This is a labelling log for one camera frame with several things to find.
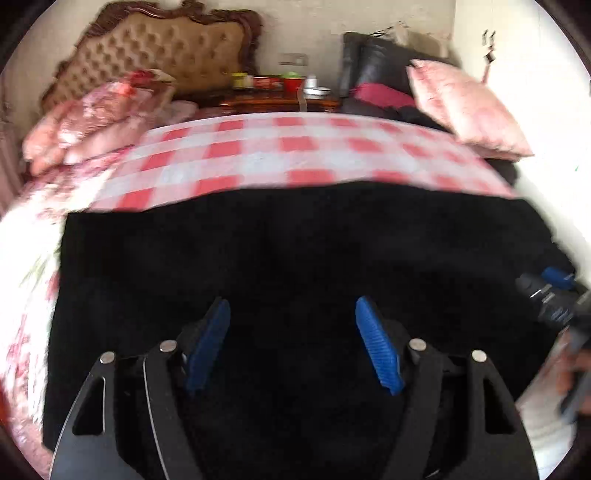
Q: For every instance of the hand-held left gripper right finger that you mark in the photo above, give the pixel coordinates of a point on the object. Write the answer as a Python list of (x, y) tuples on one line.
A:
[(376, 346)]

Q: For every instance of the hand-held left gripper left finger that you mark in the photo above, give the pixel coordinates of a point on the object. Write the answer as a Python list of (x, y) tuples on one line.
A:
[(210, 341)]

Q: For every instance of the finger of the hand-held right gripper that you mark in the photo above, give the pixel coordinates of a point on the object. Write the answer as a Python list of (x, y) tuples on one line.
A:
[(540, 297), (558, 277)]

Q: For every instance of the black pants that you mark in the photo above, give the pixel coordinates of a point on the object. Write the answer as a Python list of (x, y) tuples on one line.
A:
[(295, 254)]

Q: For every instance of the person's right hand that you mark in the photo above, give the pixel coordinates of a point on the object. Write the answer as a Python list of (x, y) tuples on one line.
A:
[(565, 376)]

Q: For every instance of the pink floral pillow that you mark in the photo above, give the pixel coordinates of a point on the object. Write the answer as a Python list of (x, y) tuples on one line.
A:
[(466, 110)]

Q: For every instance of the red white checkered sheet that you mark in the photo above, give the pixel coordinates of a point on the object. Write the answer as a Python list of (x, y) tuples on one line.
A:
[(258, 157)]

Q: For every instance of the pink floral bedding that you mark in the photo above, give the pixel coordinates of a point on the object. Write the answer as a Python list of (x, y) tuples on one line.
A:
[(27, 258)]

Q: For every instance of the dark clothes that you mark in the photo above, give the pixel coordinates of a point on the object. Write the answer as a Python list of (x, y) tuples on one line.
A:
[(397, 115)]

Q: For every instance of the wooden nightstand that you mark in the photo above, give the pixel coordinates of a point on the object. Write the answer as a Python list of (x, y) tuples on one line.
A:
[(258, 100)]

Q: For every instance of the maroon cloth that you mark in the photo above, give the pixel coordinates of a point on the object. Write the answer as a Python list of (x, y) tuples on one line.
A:
[(381, 94)]

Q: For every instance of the pink floral folded quilt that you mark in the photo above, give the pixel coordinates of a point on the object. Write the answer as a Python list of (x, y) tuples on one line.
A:
[(83, 115)]

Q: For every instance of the white bowl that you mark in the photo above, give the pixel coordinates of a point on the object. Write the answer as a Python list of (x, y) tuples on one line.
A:
[(317, 92)]

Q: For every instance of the yellow jar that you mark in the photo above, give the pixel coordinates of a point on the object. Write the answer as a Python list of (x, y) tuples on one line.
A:
[(241, 81)]

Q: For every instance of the red box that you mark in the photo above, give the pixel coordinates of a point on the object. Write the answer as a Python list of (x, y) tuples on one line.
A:
[(268, 83)]

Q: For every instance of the red cup with green lid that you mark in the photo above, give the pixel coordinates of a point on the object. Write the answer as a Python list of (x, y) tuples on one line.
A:
[(292, 84)]

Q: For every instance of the white bottle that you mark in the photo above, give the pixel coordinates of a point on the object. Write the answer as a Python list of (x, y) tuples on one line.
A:
[(311, 82)]

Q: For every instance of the beige bag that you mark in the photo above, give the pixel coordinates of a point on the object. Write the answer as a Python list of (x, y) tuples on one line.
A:
[(397, 32)]

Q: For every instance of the tufted beige headboard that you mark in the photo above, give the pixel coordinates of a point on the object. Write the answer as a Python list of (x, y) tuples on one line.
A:
[(175, 46)]

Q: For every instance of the wall socket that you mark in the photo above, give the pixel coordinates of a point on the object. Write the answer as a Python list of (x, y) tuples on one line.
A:
[(293, 58)]

